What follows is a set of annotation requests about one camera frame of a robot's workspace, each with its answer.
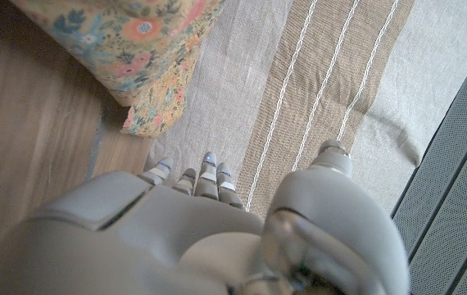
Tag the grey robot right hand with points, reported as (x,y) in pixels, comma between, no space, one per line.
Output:
(155,229)

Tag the beige striped curtain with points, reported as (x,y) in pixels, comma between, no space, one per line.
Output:
(299,82)

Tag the grey perforated partition panel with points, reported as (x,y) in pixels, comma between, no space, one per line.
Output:
(454,205)

